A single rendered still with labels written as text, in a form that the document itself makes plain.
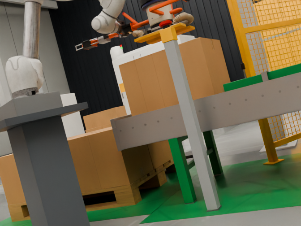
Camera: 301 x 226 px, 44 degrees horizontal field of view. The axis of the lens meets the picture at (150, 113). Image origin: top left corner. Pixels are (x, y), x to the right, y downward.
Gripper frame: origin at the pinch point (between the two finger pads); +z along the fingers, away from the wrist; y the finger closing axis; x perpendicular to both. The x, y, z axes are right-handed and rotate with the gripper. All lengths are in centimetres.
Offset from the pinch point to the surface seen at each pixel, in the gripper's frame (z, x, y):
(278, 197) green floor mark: -43, 79, 119
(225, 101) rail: -34, 63, 65
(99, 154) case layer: -17, -38, 80
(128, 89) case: -16.6, -2.5, 41.6
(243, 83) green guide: -24, 73, 58
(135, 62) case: -17.2, 7.4, 25.9
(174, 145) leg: -33, 26, 83
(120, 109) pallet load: 631, -376, 34
